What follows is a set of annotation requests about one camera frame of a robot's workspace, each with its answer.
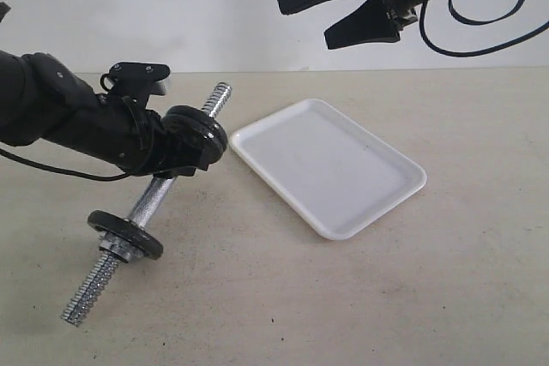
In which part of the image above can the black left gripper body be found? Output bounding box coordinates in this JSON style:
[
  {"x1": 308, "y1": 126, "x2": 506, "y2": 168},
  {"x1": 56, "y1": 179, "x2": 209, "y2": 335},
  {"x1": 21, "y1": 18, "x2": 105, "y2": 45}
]
[{"x1": 119, "y1": 108, "x2": 196, "y2": 177}]

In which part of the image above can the black far-end weight plate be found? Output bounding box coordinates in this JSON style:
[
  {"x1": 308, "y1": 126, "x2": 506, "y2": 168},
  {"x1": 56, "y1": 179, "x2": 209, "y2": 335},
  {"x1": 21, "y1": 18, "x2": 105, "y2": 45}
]
[{"x1": 162, "y1": 105, "x2": 228, "y2": 170}]

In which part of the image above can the black near-end weight plate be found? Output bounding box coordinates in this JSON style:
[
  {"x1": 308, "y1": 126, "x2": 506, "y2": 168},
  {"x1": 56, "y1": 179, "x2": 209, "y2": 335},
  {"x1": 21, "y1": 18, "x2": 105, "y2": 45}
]
[{"x1": 87, "y1": 210, "x2": 164, "y2": 260}]

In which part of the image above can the chrome dumbbell bar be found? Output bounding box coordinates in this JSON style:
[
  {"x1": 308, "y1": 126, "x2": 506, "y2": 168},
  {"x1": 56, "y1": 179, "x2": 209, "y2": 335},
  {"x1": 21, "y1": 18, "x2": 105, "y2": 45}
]
[{"x1": 61, "y1": 82, "x2": 232, "y2": 327}]

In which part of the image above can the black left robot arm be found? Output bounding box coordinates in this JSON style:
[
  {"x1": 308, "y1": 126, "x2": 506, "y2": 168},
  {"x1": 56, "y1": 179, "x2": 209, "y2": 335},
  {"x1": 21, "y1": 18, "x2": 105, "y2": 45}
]
[{"x1": 1, "y1": 51, "x2": 228, "y2": 181}]

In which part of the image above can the chrome collar nut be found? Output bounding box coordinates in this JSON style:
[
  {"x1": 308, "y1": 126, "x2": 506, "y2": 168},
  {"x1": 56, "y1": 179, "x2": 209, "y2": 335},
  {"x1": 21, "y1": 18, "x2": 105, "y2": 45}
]
[{"x1": 100, "y1": 233, "x2": 133, "y2": 263}]

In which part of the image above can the white plastic tray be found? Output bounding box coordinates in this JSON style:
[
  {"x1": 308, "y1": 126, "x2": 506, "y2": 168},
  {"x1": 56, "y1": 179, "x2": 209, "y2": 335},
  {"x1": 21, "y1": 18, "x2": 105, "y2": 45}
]
[{"x1": 230, "y1": 99, "x2": 427, "y2": 241}]

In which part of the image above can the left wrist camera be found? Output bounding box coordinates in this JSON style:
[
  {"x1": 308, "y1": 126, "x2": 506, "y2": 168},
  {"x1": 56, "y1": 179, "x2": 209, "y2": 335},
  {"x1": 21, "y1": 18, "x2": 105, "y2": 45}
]
[{"x1": 100, "y1": 62, "x2": 171, "y2": 108}]

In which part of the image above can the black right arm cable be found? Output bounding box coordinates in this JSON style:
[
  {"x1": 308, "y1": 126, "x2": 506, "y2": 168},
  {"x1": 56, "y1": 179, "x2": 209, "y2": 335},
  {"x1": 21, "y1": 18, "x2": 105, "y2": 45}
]
[{"x1": 418, "y1": 0, "x2": 549, "y2": 57}]

